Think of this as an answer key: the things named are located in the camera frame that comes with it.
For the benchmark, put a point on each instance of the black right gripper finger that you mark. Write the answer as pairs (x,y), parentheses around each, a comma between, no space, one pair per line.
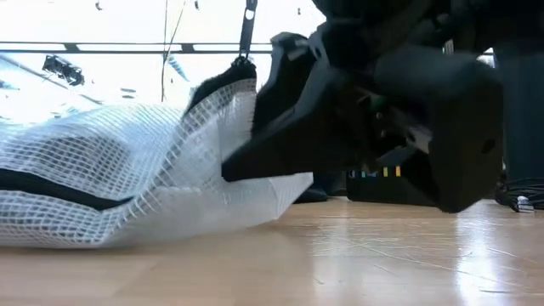
(314,140)
(289,72)

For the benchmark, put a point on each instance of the navy blue backpack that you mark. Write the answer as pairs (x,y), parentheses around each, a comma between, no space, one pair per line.
(314,195)

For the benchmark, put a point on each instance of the black network switch box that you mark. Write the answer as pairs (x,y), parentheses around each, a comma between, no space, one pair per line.
(374,191)

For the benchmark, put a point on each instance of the clear mesh zipper pouch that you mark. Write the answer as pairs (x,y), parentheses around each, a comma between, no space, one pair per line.
(106,140)

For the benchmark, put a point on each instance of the black curtain partition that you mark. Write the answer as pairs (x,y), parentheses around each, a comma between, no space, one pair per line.
(523,127)

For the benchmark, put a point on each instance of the black overhead frame beam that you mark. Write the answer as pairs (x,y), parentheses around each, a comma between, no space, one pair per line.
(127,51)

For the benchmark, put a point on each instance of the black ceiling camera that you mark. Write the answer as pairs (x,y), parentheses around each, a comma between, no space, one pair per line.
(64,70)

